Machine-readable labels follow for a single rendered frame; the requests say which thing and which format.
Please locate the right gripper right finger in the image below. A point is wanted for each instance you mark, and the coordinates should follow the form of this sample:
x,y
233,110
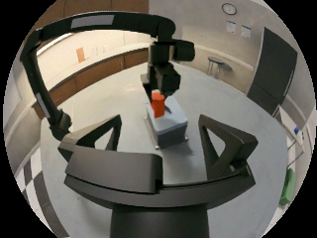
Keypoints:
x,y
239,145

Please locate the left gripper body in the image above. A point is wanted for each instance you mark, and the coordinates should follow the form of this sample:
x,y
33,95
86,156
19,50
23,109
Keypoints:
x,y
146,82

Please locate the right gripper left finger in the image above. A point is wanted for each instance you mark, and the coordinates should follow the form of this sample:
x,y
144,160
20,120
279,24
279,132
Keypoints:
x,y
87,136

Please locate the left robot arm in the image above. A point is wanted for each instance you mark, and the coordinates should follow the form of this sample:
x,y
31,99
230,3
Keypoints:
x,y
160,28

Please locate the orange-red peg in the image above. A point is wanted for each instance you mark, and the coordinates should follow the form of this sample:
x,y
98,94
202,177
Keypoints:
x,y
158,104

